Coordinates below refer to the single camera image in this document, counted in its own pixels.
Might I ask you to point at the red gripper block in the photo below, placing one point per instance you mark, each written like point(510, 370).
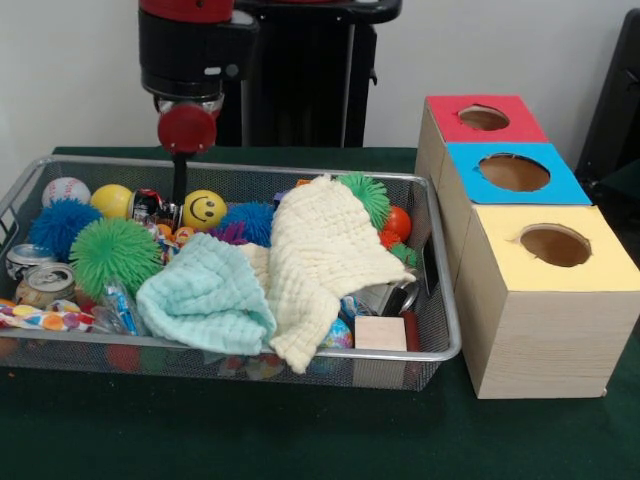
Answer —
point(187, 128)

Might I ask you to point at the mint green waffle cloth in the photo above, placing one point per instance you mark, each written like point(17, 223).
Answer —
point(205, 295)

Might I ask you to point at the cream yellow waffle cloth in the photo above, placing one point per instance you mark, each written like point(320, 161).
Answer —
point(335, 255)

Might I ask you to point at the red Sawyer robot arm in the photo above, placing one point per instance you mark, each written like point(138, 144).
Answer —
point(190, 50)

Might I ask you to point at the clear mesh bin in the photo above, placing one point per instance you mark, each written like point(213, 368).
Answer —
point(440, 330)

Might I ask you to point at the wooden box with three holes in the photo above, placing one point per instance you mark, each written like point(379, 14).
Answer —
point(540, 320)

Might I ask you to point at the yellow tennis ball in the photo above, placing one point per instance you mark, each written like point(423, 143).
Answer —
point(204, 210)

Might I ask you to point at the black red drink can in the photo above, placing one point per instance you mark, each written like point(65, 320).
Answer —
point(150, 208)

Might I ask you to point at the smooth yellow ball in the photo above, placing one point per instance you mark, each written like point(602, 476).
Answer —
point(112, 200)

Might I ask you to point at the dark blue spiky ball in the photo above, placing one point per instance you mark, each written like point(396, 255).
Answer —
point(250, 222)

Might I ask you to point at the large green fuzzy ball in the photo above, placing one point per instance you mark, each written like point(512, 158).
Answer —
point(116, 258)

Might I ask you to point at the white baseball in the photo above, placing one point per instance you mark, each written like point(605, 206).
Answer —
point(65, 191)

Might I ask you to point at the blue fuzzy ball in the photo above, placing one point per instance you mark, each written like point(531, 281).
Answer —
point(60, 225)

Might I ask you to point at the tan drink can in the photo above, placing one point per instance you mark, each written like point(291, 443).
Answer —
point(45, 286)

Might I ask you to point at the silver drink can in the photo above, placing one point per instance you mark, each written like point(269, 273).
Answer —
point(25, 260)

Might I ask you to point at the green spiky ball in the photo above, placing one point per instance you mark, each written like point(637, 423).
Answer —
point(367, 197)

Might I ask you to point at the colourful polka dot fabric toy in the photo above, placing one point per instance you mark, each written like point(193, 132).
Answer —
point(45, 320)

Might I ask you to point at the red ball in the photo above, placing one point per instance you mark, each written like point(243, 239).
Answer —
point(397, 224)

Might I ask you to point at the silver black metal can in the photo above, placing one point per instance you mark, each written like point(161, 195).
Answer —
point(398, 295)

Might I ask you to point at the pale wooden cube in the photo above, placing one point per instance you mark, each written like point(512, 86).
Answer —
point(381, 334)

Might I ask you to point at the dark green table cloth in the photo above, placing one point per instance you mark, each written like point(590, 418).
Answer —
point(300, 430)

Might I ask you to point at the black equipment stand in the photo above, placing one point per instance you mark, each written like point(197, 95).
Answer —
point(615, 100)

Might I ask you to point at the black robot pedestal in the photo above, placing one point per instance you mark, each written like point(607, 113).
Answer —
point(320, 80)

